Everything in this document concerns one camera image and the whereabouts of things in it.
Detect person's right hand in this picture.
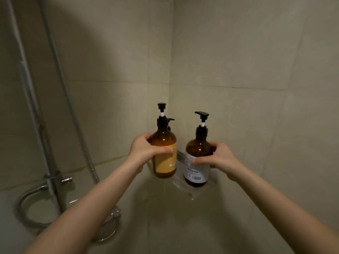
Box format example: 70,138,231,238
191,141,240,182

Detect person's left hand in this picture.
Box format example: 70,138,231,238
127,133,174,174

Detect amber bottle yellow label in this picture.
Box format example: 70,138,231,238
149,102,177,179

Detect amber bottle white label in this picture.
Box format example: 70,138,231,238
183,111,212,188

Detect metal shower shelf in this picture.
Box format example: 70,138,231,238
147,149,219,201

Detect person's left forearm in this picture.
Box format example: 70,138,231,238
24,158,143,254

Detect person's right forearm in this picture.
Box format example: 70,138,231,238
227,166,339,254

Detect chrome shower mixer valve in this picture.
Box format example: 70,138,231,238
43,170,122,223

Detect chrome shower riser pipe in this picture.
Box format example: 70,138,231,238
5,0,67,213

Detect metal shower hose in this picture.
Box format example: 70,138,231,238
16,0,122,244

